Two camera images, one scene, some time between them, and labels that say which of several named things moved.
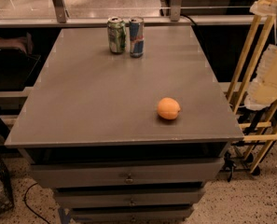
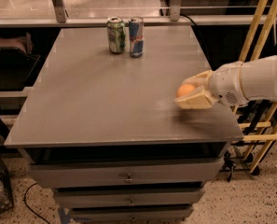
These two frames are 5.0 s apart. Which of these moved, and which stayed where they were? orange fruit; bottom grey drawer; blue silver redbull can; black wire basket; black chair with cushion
Moved: orange fruit
Stayed: black chair with cushion; blue silver redbull can; bottom grey drawer; black wire basket
